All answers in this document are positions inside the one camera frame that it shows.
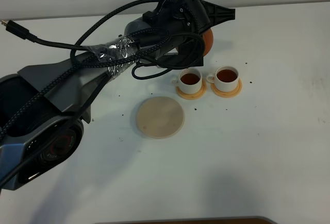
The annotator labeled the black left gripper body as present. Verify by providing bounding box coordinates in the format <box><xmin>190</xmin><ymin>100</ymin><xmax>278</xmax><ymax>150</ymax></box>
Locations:
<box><xmin>154</xmin><ymin>0</ymin><xmax>209</xmax><ymax>44</ymax></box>

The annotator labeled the right white teacup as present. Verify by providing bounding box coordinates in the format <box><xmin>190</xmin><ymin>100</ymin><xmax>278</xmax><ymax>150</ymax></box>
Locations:
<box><xmin>206</xmin><ymin>66</ymin><xmax>239</xmax><ymax>93</ymax></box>

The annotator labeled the left white teacup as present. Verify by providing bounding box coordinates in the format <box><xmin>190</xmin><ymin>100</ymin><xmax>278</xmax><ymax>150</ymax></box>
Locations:
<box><xmin>170</xmin><ymin>68</ymin><xmax>202</xmax><ymax>94</ymax></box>

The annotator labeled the brown clay teapot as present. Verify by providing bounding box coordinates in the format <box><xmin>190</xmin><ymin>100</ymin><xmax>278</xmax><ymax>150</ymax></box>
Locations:
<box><xmin>202</xmin><ymin>29</ymin><xmax>213</xmax><ymax>56</ymax></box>

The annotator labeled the left orange wooden coaster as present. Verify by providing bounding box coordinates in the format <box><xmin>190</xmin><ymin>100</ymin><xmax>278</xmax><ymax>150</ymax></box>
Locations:
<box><xmin>175</xmin><ymin>79</ymin><xmax>207</xmax><ymax>100</ymax></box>

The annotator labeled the right orange wooden coaster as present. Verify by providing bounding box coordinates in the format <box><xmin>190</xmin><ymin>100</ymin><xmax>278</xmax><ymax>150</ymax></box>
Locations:
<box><xmin>210</xmin><ymin>79</ymin><xmax>243</xmax><ymax>98</ymax></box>

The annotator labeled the orange wooden coaster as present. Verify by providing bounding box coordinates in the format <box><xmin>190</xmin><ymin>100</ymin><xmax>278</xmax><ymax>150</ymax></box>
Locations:
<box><xmin>210</xmin><ymin>79</ymin><xmax>243</xmax><ymax>98</ymax></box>
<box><xmin>175</xmin><ymin>79</ymin><xmax>207</xmax><ymax>100</ymax></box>

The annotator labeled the large beige round coaster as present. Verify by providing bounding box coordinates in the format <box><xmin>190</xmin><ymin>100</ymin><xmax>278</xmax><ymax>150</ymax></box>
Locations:
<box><xmin>136</xmin><ymin>96</ymin><xmax>185</xmax><ymax>139</ymax></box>

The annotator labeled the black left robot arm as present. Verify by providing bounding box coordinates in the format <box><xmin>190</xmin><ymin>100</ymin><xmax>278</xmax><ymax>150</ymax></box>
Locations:
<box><xmin>1</xmin><ymin>0</ymin><xmax>213</xmax><ymax>191</ymax></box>

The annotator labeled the white teacup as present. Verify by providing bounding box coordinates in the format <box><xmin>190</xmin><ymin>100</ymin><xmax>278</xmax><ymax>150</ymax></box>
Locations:
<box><xmin>206</xmin><ymin>66</ymin><xmax>239</xmax><ymax>93</ymax></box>
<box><xmin>170</xmin><ymin>68</ymin><xmax>202</xmax><ymax>94</ymax></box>

